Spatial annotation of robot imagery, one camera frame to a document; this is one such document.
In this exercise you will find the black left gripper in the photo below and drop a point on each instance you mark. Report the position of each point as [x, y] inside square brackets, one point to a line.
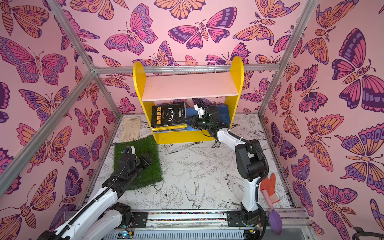
[144, 161]

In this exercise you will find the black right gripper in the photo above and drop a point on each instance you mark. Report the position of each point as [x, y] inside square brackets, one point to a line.
[194, 121]

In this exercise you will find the black book gold title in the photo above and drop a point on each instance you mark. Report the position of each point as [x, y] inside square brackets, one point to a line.
[170, 115]

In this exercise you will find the yellow black book bottom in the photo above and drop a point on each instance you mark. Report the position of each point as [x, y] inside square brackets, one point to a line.
[182, 127]

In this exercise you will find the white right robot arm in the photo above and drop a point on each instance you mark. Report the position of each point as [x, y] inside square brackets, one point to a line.
[251, 161]

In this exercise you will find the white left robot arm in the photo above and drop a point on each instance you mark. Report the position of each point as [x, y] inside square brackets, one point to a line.
[103, 213]

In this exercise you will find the green artificial grass mat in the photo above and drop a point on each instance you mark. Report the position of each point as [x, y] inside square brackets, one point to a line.
[146, 146]

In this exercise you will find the beige cloth glove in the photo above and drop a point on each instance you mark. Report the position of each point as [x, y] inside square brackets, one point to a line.
[131, 129]

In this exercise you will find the yellow wooden bookshelf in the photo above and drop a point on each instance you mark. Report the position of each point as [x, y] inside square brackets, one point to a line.
[153, 89]

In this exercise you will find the small green circuit board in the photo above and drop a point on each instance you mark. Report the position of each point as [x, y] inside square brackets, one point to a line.
[125, 235]

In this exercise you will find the purple bulb object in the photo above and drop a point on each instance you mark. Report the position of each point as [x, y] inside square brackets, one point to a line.
[275, 221]

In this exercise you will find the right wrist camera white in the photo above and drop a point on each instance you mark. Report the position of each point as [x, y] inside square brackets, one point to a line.
[201, 111]

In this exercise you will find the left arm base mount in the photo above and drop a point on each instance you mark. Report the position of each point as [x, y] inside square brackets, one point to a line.
[135, 219]

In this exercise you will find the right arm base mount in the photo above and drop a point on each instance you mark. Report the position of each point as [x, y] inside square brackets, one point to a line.
[244, 218]

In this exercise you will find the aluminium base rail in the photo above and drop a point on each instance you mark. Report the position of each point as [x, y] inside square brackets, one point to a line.
[212, 225]

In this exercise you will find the aluminium frame post right rear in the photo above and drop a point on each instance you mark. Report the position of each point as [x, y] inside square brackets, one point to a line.
[302, 23]

